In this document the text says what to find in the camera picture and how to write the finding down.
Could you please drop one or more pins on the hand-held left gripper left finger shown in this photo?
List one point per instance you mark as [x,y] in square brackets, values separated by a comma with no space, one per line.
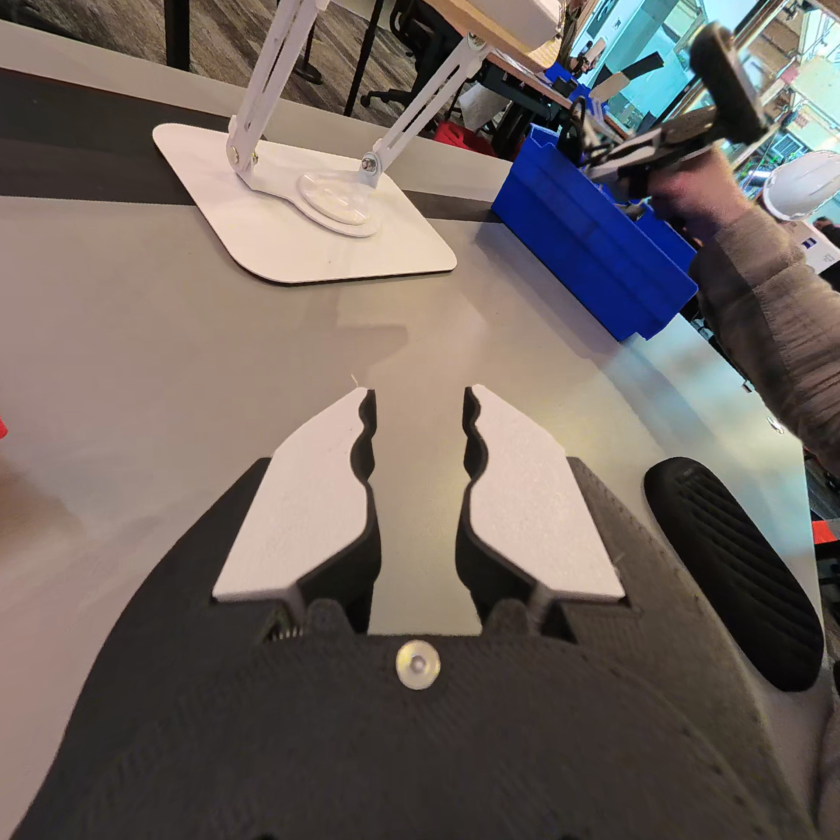
[308,512]

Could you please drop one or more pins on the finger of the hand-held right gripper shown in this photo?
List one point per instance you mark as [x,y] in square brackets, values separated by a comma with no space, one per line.
[630,164]
[633,143]

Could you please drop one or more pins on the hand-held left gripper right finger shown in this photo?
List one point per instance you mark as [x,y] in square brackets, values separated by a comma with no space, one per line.
[531,512]

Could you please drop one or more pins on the person's right hand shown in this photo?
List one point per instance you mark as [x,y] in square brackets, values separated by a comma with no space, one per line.
[702,197]

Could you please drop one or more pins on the wooden book stand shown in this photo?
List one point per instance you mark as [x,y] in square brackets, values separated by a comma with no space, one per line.
[315,249]
[623,79]

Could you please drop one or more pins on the blue plastic bin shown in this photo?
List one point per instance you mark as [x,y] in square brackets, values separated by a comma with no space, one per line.
[558,75]
[590,249]

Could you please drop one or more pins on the white hard hat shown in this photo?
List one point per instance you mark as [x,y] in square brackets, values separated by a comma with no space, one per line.
[807,184]

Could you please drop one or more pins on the red storage bin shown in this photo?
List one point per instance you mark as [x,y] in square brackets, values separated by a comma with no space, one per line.
[459,138]

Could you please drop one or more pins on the cardboard product box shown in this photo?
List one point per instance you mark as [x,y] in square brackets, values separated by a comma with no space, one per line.
[810,246]

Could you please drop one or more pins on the black textured pad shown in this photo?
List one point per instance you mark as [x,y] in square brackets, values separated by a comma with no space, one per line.
[735,571]

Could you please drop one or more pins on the orange safety vest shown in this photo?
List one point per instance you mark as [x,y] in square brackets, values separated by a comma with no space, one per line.
[827,533]

